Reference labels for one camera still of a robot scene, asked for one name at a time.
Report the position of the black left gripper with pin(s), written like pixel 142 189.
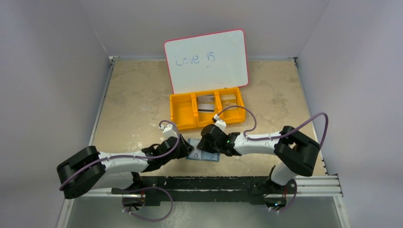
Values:
pixel 182 147

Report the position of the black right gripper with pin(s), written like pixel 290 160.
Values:
pixel 203 143

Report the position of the blue leather card holder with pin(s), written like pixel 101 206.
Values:
pixel 200 155

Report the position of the white VIP card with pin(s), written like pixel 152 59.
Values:
pixel 206 108

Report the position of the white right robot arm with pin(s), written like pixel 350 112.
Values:
pixel 297 152

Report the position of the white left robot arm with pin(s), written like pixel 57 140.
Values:
pixel 91 169

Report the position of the cards in right bin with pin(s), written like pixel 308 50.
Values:
pixel 228 100

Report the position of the yellow middle bin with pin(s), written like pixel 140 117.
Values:
pixel 203 119

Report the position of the yellow bin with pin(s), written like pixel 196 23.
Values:
pixel 234 114
pixel 182 112
pixel 203 119

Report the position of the yellow left bin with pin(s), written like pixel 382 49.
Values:
pixel 182 112

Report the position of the yellow right bin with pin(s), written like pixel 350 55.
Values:
pixel 234 114

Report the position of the pink framed whiteboard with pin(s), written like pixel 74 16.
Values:
pixel 207 62

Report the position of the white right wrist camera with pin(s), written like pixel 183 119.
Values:
pixel 219 122

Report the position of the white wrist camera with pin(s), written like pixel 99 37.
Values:
pixel 168 131
pixel 219 122

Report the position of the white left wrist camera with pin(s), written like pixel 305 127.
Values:
pixel 168 131

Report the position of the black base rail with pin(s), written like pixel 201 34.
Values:
pixel 255 190

